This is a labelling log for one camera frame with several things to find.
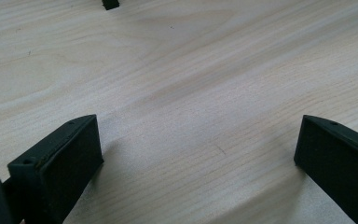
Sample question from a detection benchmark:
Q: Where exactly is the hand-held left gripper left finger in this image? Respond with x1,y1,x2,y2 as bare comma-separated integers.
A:
7,114,104,224

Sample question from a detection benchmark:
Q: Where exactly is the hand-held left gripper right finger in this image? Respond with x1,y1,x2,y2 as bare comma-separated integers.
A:
293,114,358,224

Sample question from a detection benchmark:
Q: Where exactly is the black two-tier metal shelf rack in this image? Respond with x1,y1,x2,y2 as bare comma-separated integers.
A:
101,0,121,11

